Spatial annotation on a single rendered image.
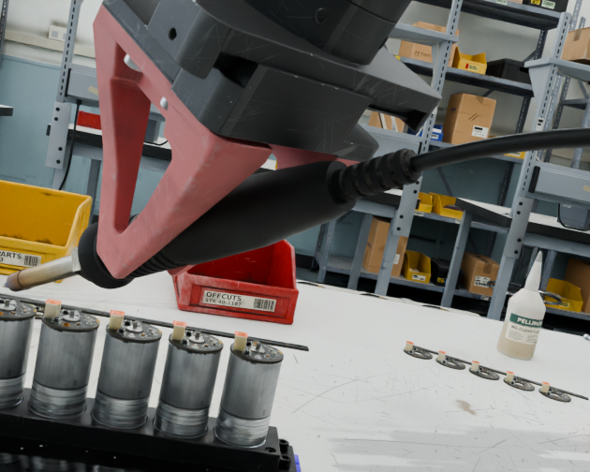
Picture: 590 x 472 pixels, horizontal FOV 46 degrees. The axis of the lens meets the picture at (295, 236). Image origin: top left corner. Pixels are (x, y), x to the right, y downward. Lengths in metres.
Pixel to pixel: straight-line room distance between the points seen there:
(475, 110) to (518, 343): 3.86
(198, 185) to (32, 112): 4.72
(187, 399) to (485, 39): 4.72
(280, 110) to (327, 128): 0.02
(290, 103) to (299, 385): 0.32
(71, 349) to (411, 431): 0.22
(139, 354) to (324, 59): 0.18
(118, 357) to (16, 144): 4.64
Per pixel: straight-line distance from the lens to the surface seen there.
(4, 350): 0.33
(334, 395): 0.47
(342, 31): 0.18
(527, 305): 0.67
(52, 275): 0.28
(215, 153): 0.17
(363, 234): 3.31
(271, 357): 0.32
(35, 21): 4.93
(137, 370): 0.32
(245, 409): 0.32
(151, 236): 0.21
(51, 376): 0.33
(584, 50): 2.91
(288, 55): 0.17
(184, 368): 0.31
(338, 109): 0.19
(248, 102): 0.17
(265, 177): 0.19
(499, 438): 0.48
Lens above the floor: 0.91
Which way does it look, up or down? 9 degrees down
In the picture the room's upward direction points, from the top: 12 degrees clockwise
